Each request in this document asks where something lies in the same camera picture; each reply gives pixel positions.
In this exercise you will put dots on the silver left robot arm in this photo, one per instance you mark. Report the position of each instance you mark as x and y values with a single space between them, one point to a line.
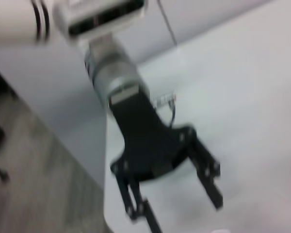
116 72

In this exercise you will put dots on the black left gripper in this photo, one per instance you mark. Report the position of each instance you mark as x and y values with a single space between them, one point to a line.
145 140

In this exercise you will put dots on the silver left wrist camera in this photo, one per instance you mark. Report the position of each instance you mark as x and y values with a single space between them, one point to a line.
99 19

